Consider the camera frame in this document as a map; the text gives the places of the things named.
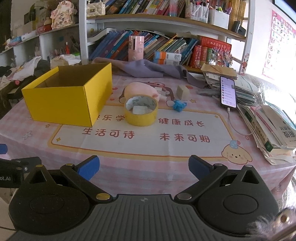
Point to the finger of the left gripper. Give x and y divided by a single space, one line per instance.
3 149

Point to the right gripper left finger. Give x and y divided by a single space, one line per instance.
79 176

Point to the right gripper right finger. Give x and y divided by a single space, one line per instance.
207 175

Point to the blue plastic item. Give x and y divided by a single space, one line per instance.
179 105

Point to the yellow tape roll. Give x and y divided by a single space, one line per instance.
145 119

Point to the pink cartoon desk mat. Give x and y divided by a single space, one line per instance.
147 159

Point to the yellow cardboard box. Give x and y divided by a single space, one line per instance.
70 95

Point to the stack of books and papers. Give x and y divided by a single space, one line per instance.
272 129

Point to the grey utility knife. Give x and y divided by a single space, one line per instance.
208 92

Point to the beige eraser block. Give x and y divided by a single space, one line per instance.
183 92

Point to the white small box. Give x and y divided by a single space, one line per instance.
140 110

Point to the smartphone with lit screen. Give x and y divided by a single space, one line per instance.
227 92

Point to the white usb charger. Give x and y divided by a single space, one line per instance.
160 91

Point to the pink plush toy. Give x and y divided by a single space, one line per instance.
139 88

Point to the brown paper envelope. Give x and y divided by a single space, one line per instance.
219 70

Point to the red book set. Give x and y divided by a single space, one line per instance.
210 51

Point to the purple grey cloth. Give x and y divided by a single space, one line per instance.
147 69

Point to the orange white boxes stack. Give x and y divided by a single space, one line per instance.
165 58

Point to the white bookshelf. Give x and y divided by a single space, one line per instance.
164 24

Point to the pink cylindrical container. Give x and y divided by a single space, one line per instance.
135 48

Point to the pink figurine decoration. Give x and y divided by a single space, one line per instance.
63 15

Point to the white pen holder box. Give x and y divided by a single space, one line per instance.
218 18

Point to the white pearl handbag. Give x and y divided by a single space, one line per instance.
95 9

